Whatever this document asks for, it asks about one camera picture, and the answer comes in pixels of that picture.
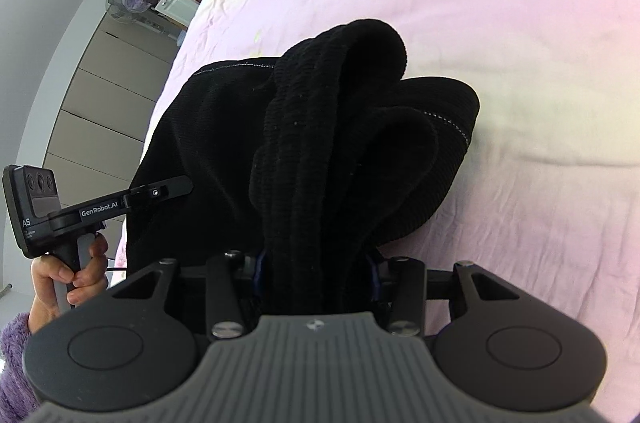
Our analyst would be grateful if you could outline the black pants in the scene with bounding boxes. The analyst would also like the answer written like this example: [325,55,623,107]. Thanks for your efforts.
[126,20,480,315]

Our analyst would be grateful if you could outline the left hand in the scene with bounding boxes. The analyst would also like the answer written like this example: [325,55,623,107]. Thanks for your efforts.
[28,235,108,334]

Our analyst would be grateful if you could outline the purple fuzzy left sleeve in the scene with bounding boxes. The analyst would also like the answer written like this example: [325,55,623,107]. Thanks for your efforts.
[0,313,40,423]

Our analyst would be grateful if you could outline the white standing fan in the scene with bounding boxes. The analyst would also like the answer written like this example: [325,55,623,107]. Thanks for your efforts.
[105,0,150,23]

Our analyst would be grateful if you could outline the white cabinet drawer unit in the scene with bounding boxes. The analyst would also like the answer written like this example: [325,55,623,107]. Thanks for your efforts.
[154,0,200,28]

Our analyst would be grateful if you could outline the pink floral bed quilt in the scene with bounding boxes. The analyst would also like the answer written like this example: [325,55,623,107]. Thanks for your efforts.
[141,0,639,421]

